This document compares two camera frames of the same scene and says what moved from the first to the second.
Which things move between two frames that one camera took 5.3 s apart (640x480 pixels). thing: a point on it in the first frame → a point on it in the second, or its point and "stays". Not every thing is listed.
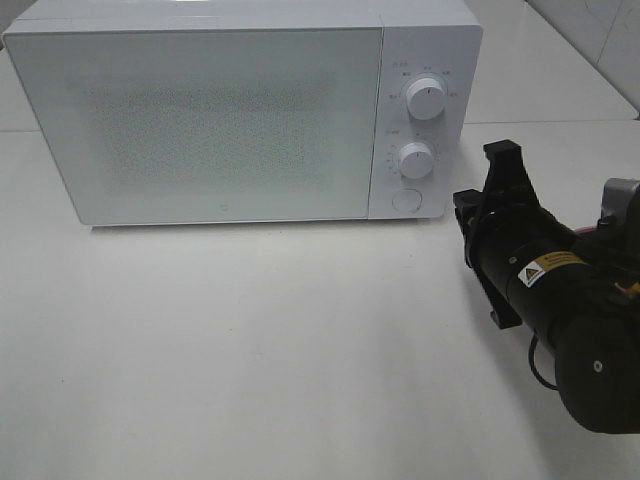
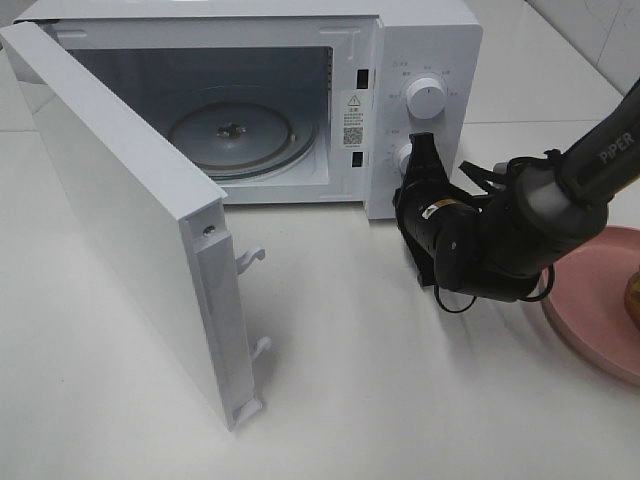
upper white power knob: x=425 y=98 stays
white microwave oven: x=209 y=126 → x=169 y=214
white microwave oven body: x=177 y=113 stays
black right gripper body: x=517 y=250 → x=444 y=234
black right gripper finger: x=507 y=174 → x=426 y=164
